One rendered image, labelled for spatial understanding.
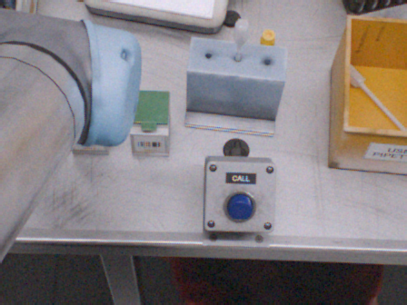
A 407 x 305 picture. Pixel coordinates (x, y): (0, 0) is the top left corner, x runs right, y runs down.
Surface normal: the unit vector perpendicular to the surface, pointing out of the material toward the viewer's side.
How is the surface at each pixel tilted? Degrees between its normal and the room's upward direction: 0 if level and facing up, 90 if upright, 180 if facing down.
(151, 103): 0
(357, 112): 0
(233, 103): 90
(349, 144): 90
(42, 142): 71
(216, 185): 30
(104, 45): 12
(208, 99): 90
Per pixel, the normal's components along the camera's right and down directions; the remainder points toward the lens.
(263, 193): 0.01, 0.11
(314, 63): 0.03, -0.40
